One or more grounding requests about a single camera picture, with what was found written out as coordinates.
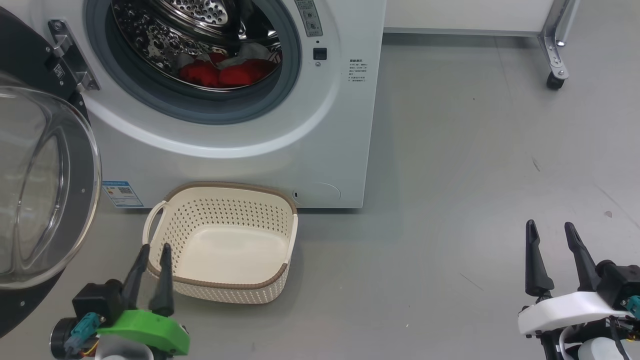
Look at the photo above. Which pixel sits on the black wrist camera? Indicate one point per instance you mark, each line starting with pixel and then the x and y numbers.
pixel 620 282
pixel 97 300

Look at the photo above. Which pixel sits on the steel washer drum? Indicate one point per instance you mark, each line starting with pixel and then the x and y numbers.
pixel 165 40

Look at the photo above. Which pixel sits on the white front-load washing machine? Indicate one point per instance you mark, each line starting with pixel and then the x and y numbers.
pixel 325 140

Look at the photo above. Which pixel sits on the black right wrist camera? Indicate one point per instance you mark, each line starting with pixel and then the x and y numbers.
pixel 620 282

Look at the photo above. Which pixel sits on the cream perforated laundry basket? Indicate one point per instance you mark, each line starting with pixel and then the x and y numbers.
pixel 225 250

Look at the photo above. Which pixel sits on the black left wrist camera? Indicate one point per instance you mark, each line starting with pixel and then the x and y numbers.
pixel 97 300

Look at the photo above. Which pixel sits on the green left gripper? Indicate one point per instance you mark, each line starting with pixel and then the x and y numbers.
pixel 150 327

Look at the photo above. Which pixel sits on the red garment with white stripes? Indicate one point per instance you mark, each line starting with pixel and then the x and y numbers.
pixel 247 75

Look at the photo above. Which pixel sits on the thin white cloth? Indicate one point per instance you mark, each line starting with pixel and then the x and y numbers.
pixel 252 52

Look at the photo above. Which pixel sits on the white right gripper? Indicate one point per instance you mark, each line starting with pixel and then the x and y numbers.
pixel 560 310

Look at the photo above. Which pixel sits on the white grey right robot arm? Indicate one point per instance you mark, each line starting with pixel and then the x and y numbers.
pixel 595 350

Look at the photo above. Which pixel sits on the black framed glass washer door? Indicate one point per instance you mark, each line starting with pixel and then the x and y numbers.
pixel 20 50

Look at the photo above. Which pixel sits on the white partition panel metal leg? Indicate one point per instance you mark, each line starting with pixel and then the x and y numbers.
pixel 465 15

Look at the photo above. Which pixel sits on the black caster wheel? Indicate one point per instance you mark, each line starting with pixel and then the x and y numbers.
pixel 555 81

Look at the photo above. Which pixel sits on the blue energy label sticker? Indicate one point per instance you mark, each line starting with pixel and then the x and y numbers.
pixel 121 194

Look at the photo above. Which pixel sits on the metal washer door hinge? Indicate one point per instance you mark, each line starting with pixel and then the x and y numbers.
pixel 70 55

